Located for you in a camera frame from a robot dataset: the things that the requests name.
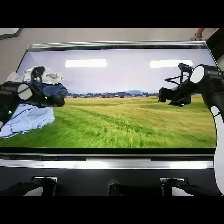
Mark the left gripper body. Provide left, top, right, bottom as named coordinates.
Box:
left=32, top=86, right=67, bottom=109

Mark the dark blue garment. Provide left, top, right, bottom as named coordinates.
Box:
left=41, top=82, right=70, bottom=102

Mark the white garment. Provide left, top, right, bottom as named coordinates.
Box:
left=5, top=65, right=65, bottom=86

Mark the silver frame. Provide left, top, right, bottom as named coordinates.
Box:
left=0, top=40, right=217, bottom=197

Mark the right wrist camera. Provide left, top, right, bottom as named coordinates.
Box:
left=164, top=62, right=195, bottom=88

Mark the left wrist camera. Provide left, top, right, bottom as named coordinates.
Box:
left=30, top=65, right=47, bottom=88

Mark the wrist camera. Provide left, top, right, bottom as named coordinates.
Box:
left=164, top=62, right=195, bottom=88
left=30, top=65, right=47, bottom=88

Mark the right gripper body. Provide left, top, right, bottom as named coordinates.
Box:
left=157, top=80, right=198, bottom=108

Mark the light blue shirt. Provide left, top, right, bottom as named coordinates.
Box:
left=0, top=102, right=56, bottom=140

